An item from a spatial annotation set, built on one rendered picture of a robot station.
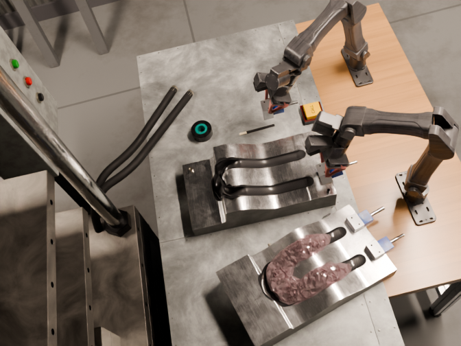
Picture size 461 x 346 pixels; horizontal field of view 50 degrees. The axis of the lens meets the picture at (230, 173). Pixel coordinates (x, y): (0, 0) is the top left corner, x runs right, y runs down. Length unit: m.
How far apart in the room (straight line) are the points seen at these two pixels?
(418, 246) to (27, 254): 1.19
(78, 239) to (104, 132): 1.56
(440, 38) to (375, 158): 1.60
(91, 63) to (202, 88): 1.51
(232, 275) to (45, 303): 0.58
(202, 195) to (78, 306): 0.55
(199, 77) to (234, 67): 0.15
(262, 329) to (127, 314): 0.48
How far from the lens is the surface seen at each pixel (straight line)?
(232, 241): 1.74
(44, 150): 1.38
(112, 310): 1.79
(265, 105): 1.79
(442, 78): 3.16
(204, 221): 1.72
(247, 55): 2.16
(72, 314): 1.55
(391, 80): 2.08
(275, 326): 1.54
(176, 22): 3.51
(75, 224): 1.64
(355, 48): 1.94
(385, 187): 1.83
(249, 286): 1.57
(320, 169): 1.67
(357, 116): 1.47
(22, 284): 1.35
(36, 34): 3.43
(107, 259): 1.85
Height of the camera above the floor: 2.42
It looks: 61 degrees down
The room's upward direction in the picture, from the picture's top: 15 degrees counter-clockwise
